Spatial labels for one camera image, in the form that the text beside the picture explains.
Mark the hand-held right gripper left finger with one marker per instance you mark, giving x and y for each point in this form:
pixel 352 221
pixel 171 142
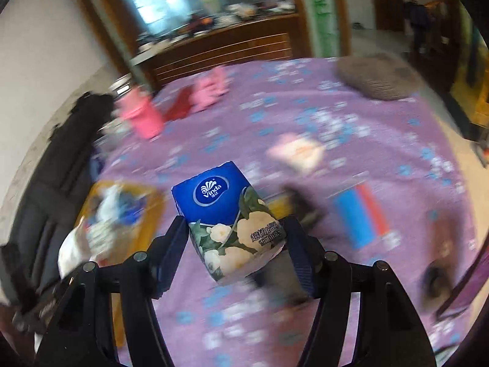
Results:
pixel 172 260

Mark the purple floral tablecloth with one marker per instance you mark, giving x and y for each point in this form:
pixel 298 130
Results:
pixel 267 122

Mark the pink knit cloth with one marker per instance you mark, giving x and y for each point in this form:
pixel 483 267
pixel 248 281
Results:
pixel 208 90

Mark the blue and red packet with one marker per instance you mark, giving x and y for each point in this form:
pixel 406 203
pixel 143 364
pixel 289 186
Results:
pixel 355 218

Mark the wooden stair railing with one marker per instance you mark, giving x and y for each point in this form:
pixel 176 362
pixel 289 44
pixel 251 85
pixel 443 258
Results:
pixel 439 7

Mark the yellow striped packaged cloth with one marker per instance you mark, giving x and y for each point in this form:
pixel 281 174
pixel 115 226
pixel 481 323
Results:
pixel 277 203

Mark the blue knit socks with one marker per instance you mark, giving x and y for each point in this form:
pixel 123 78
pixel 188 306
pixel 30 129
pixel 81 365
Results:
pixel 131 206

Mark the brown knit slipper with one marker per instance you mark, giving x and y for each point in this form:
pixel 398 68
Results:
pixel 378 76

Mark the wooden door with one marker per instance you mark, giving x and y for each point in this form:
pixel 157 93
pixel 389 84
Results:
pixel 386 0

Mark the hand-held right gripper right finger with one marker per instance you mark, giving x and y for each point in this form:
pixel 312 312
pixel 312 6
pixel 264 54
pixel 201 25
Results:
pixel 301 263

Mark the wooden cabinet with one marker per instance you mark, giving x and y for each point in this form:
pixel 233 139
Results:
pixel 229 49

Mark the yellow box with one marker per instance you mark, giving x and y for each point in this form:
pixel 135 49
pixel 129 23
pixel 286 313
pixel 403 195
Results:
pixel 152 206

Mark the bamboo wall sticker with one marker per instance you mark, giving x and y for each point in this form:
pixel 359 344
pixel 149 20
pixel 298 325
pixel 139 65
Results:
pixel 323 15

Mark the white cloth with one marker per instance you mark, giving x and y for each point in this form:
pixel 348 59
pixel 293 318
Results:
pixel 76 250

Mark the dark jacket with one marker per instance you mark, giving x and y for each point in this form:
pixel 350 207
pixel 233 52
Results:
pixel 416 17

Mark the wooden shelf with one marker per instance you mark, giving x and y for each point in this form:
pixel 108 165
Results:
pixel 473 114

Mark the clutter on cabinet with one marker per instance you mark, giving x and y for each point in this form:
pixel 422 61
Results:
pixel 244 9

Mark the blue floral tissue pack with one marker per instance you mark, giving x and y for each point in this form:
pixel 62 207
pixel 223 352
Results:
pixel 214 195

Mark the pink knitted jar holder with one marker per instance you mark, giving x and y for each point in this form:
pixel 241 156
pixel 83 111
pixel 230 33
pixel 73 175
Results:
pixel 143 118

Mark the pink and white packet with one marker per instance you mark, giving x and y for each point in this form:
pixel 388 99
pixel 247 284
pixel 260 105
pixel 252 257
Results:
pixel 298 153

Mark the dark grey packet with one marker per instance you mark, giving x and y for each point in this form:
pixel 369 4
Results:
pixel 305 202

